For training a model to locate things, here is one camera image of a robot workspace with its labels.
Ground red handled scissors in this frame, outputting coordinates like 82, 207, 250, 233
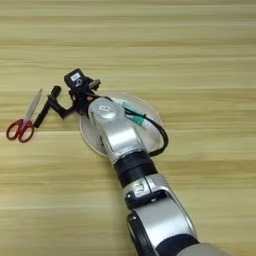
5, 88, 43, 144

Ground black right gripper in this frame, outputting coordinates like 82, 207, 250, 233
47, 78, 102, 120

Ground black marker pen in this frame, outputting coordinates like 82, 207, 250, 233
33, 85, 63, 129

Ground black box with white label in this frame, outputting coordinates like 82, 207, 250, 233
63, 67, 89, 91

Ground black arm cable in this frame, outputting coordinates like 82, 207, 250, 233
99, 95, 170, 158

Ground white green glue stick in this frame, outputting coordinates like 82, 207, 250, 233
122, 102, 154, 130

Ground beige round plate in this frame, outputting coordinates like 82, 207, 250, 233
78, 91, 165, 158

